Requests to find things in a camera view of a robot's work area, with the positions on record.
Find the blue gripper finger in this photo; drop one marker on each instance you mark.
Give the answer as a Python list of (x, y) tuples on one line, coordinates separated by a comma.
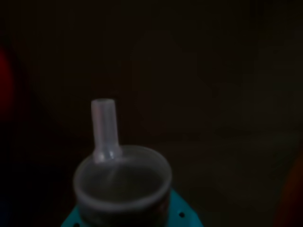
[(182, 210), (71, 218)]

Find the clear plastic syringe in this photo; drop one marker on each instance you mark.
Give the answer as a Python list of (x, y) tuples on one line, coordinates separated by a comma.
[(120, 179)]

